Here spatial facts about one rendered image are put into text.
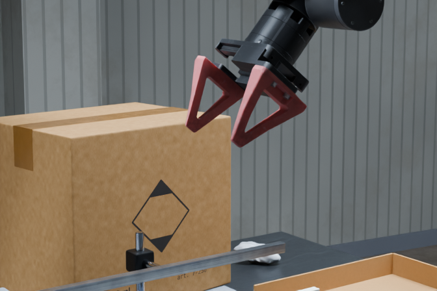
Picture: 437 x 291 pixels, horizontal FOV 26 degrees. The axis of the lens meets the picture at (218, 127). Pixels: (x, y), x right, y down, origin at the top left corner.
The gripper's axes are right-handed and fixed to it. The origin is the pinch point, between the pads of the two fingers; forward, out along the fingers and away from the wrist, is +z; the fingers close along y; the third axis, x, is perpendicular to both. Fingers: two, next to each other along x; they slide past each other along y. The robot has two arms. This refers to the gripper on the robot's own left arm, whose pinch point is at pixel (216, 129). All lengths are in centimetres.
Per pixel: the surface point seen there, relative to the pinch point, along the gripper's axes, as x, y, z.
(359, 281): 58, -35, -3
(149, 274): 15.6, -20.6, 15.7
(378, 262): 60, -35, -8
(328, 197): 222, -270, -65
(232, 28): 131, -272, -94
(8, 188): 4, -49, 17
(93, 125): 6.7, -42.6, 2.4
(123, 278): 12.5, -20.2, 18.1
